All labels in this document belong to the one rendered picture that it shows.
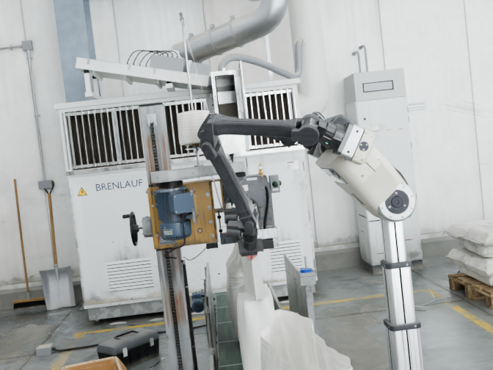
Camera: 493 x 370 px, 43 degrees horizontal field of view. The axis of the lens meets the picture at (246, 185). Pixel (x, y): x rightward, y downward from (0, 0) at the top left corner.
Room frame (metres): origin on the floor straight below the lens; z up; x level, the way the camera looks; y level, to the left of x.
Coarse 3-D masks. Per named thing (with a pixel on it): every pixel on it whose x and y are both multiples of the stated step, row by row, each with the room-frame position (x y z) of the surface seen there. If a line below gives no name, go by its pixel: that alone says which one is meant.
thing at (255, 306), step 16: (256, 256) 2.82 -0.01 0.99; (256, 272) 2.80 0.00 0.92; (240, 288) 3.03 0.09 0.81; (256, 288) 2.78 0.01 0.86; (240, 304) 2.79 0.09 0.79; (256, 304) 2.74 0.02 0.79; (272, 304) 2.83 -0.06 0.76; (240, 320) 2.78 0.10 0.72; (256, 320) 2.72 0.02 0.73; (240, 336) 2.79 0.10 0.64; (256, 336) 2.72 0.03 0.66; (256, 352) 2.72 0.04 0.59; (256, 368) 2.72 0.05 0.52
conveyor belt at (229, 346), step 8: (216, 296) 4.83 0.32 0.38; (224, 296) 4.80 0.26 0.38; (216, 304) 4.57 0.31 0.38; (224, 304) 4.54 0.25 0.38; (216, 312) 4.33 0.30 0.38; (224, 312) 4.30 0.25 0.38; (224, 320) 4.09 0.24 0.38; (224, 328) 3.90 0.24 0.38; (232, 328) 3.88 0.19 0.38; (224, 336) 3.72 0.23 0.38; (232, 336) 3.71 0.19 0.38; (224, 344) 3.56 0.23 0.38; (232, 344) 3.55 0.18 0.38; (224, 352) 3.42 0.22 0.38; (232, 352) 3.40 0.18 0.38; (240, 352) 3.39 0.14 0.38; (224, 360) 3.28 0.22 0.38; (232, 360) 3.27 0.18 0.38; (240, 360) 3.25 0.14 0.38; (224, 368) 3.17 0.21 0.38; (232, 368) 3.15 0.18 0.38; (240, 368) 3.14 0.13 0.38
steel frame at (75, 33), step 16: (64, 0) 6.68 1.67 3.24; (80, 0) 6.68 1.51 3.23; (64, 16) 6.67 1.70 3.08; (80, 16) 6.68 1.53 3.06; (64, 32) 6.67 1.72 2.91; (80, 32) 6.68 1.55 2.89; (64, 48) 6.67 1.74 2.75; (80, 48) 6.68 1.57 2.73; (64, 64) 6.67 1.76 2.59; (64, 80) 6.67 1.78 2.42; (80, 80) 6.68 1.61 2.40; (80, 96) 6.68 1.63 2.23
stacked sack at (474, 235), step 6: (474, 228) 5.21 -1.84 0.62; (480, 228) 5.14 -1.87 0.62; (486, 228) 5.13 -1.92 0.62; (492, 228) 5.11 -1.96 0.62; (468, 234) 5.27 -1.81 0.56; (474, 234) 5.15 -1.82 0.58; (480, 234) 5.06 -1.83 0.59; (486, 234) 4.97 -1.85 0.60; (492, 234) 4.96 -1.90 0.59; (468, 240) 5.27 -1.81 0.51; (474, 240) 5.10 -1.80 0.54; (480, 240) 5.02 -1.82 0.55; (486, 240) 4.94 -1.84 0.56; (492, 240) 4.94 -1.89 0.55; (486, 246) 4.99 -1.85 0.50
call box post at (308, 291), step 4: (304, 288) 3.11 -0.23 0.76; (308, 288) 3.09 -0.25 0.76; (308, 292) 3.09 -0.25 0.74; (308, 296) 3.09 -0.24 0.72; (312, 296) 3.09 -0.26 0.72; (308, 300) 3.09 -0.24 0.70; (312, 300) 3.09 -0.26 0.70; (308, 304) 3.09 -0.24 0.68; (312, 304) 3.09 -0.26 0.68; (308, 308) 3.09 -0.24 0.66; (312, 308) 3.09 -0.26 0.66; (308, 312) 3.09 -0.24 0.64; (312, 312) 3.09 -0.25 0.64; (308, 316) 3.09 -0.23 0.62; (312, 316) 3.09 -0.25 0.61
